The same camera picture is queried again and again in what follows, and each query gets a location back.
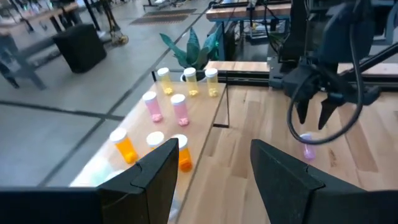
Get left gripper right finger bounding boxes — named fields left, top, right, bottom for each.
left=251, top=139, right=398, bottom=224

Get black wheeled stand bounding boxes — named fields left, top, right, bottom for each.
left=99, top=0, right=129, bottom=46

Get yellow pill bottle white cap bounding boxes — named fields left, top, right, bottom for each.
left=205, top=68, right=220, bottom=98
left=157, top=67, right=175, bottom=96
left=183, top=67, right=200, bottom=97

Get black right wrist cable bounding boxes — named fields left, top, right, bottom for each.
left=286, top=18, right=364, bottom=146

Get wooden table black legs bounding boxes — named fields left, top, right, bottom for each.
left=0, top=0, right=82, bottom=35

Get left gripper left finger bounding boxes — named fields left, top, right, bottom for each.
left=0, top=138, right=180, bottom=224

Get black box cabinet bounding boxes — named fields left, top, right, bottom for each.
left=52, top=23, right=108, bottom=74

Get grey metal bench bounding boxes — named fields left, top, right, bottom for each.
left=0, top=30, right=62, bottom=91

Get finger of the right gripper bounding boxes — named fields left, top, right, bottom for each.
left=318, top=100, right=338, bottom=131
left=297, top=98, right=311, bottom=124

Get wooden shelf black metal legs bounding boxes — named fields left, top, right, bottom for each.
left=70, top=70, right=231, bottom=224

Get pink pill bottle white cap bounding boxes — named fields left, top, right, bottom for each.
left=170, top=93, right=190, bottom=127
left=300, top=133, right=318, bottom=162
left=142, top=90, right=164, bottom=123

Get blue frame workbench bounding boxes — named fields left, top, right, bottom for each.
left=205, top=0, right=295, bottom=62

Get green plant in white pot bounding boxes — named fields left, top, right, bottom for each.
left=159, top=26, right=223, bottom=83

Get orange pill bottle white cap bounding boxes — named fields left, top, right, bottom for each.
left=109, top=127, right=139, bottom=165
left=174, top=133, right=193, bottom=174
left=146, top=131, right=165, bottom=150

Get black floor mat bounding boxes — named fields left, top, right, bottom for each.
left=129, top=8, right=198, bottom=26

